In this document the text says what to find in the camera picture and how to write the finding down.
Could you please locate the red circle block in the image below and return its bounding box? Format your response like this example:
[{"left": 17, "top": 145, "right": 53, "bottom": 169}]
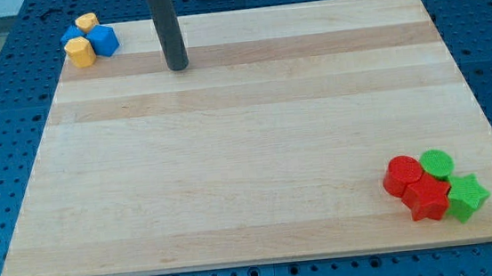
[{"left": 383, "top": 155, "right": 423, "bottom": 198}]

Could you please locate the red star block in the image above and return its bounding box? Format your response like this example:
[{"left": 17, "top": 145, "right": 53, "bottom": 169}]
[{"left": 401, "top": 173, "right": 450, "bottom": 222}]

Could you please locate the green circle block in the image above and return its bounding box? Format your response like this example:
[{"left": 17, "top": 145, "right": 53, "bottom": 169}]
[{"left": 419, "top": 149, "right": 455, "bottom": 181}]

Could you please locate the green star block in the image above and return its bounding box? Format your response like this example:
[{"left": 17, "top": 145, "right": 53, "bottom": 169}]
[{"left": 447, "top": 174, "right": 491, "bottom": 223}]

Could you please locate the wooden board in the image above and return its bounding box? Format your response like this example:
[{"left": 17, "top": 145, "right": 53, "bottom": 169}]
[{"left": 1, "top": 0, "right": 492, "bottom": 276}]

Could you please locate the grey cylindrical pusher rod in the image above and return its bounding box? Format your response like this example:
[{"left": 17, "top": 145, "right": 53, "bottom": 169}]
[{"left": 148, "top": 0, "right": 189, "bottom": 71}]

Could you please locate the blue cube block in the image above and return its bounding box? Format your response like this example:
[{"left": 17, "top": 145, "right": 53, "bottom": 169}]
[{"left": 86, "top": 25, "right": 120, "bottom": 57}]

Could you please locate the yellow hexagon block front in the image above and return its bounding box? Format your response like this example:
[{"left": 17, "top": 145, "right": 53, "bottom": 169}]
[{"left": 64, "top": 37, "right": 96, "bottom": 69}]

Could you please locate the yellow block rear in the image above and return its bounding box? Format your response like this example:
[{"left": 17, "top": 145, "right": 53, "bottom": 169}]
[{"left": 74, "top": 12, "right": 100, "bottom": 34}]

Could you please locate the small blue block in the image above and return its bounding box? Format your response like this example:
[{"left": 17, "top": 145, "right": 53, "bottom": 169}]
[{"left": 60, "top": 25, "right": 85, "bottom": 46}]

